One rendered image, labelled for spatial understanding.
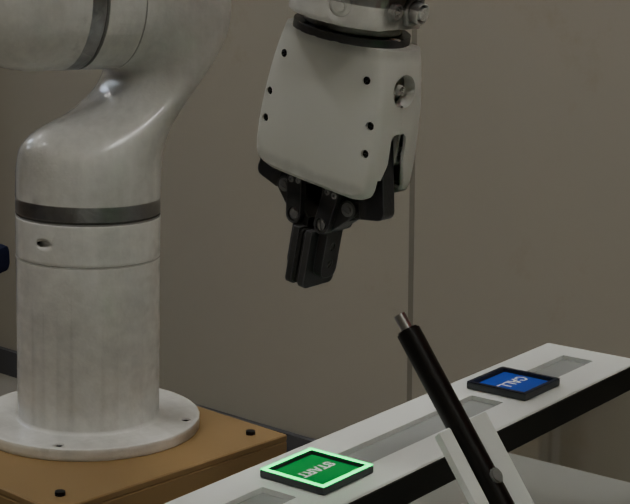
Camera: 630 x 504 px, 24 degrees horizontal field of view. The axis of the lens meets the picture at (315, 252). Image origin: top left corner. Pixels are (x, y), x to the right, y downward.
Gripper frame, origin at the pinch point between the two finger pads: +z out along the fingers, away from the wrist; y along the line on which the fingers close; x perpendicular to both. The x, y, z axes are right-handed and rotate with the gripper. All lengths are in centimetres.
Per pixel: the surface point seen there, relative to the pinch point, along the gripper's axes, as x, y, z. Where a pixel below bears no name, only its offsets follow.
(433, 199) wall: -201, 114, 62
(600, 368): -35.4, -6.5, 14.5
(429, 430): -13.7, -3.7, 15.5
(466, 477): 20.3, -25.5, -1.5
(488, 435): 17.2, -24.5, -2.3
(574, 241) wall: -199, 77, 59
